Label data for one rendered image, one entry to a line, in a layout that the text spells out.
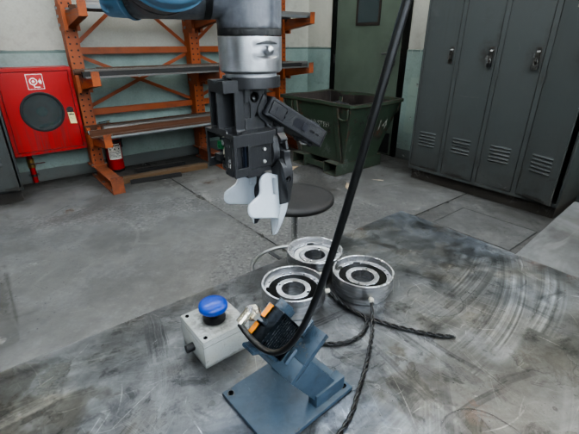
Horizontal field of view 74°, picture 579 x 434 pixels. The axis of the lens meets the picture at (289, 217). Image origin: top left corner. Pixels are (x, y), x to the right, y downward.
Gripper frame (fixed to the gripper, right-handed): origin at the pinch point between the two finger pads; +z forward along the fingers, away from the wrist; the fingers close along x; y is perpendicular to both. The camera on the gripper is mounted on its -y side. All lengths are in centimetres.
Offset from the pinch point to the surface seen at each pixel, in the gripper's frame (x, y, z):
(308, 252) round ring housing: -6.8, -14.0, 13.8
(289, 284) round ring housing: -0.7, -4.4, 13.8
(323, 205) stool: -58, -67, 35
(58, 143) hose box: -349, -20, 59
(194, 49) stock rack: -347, -158, -15
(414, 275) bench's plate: 9.0, -26.6, 16.1
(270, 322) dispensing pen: 15.6, 11.1, 3.2
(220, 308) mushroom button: 3.5, 10.7, 9.0
